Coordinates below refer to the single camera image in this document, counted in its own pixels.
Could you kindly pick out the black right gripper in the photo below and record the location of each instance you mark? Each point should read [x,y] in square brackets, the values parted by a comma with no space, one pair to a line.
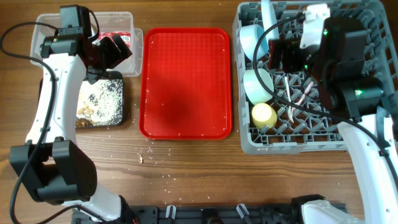
[285,54]

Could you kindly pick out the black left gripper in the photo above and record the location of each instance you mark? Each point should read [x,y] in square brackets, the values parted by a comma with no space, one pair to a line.
[116,56]

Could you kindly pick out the pink plastic fork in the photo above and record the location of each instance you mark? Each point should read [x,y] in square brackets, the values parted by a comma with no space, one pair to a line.
[307,89]

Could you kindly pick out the light blue plate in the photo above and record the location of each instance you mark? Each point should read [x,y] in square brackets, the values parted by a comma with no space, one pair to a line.
[269,19]

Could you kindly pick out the light blue bowl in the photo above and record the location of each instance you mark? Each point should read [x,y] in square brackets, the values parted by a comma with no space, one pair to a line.
[249,36]

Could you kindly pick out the green bowl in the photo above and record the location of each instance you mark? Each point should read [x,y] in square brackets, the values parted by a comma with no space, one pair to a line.
[254,90]

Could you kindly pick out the rice and food leftovers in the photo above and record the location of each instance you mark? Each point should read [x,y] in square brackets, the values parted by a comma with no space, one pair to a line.
[99,102]

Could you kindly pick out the white plastic spoon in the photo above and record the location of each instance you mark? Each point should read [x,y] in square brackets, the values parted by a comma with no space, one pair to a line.
[287,88]

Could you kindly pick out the yellow plastic cup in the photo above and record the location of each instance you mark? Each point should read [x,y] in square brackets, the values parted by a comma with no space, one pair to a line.
[263,115]

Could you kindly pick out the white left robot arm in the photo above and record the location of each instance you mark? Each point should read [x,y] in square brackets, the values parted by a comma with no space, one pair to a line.
[50,165]

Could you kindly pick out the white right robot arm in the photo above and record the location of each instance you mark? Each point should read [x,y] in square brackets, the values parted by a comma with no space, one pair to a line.
[365,113]

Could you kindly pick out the grey dishwasher rack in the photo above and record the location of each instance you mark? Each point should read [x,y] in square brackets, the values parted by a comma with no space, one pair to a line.
[309,132]

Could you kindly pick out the clear plastic waste bin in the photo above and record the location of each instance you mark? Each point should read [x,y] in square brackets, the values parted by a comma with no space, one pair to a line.
[108,22]

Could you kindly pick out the black waste tray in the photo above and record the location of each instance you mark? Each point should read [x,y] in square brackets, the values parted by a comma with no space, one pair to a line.
[102,102]

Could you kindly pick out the red snack wrapper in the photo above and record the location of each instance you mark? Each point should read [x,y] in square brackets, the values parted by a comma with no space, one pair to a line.
[126,36]

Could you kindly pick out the red serving tray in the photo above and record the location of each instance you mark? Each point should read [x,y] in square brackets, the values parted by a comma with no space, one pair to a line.
[186,84]

